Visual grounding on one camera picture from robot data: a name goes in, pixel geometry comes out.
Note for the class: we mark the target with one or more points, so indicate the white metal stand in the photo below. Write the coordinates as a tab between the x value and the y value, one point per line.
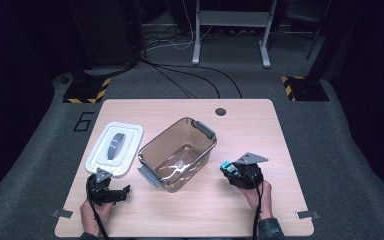
233	18

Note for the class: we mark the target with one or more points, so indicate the black yellow striped stand base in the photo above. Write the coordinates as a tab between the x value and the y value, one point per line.
85	90
308	89

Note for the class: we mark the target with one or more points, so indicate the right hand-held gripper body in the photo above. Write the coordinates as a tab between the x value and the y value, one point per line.
246	173

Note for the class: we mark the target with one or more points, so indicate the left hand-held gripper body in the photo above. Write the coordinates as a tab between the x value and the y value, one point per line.
101	191

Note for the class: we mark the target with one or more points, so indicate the grey tape piece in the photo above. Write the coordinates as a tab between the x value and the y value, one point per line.
307	214
62	213

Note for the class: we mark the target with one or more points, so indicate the black tape floor marking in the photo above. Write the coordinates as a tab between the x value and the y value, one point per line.
83	121

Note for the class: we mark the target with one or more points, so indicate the brown transparent storage box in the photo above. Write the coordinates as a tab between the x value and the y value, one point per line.
160	146

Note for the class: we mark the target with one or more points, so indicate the person's left hand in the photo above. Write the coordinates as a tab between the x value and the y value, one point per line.
93	216

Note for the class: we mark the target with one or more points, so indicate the person's right hand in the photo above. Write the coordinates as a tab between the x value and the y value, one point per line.
251	196

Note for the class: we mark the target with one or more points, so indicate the black stand pole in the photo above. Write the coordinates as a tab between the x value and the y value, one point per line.
75	43
318	50

